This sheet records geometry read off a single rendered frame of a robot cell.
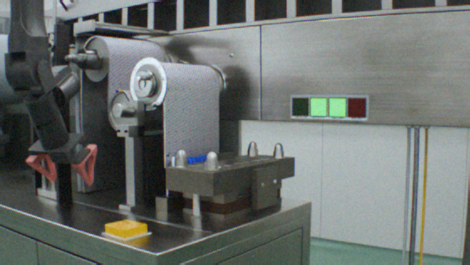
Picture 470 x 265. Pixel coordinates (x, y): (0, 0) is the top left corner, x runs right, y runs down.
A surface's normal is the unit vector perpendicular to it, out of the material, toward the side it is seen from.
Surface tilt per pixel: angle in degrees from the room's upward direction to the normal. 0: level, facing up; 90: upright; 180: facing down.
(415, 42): 90
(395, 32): 90
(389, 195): 90
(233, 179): 90
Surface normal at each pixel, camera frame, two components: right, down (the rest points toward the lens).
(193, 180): -0.59, 0.05
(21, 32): -0.33, 0.13
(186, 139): 0.80, 0.04
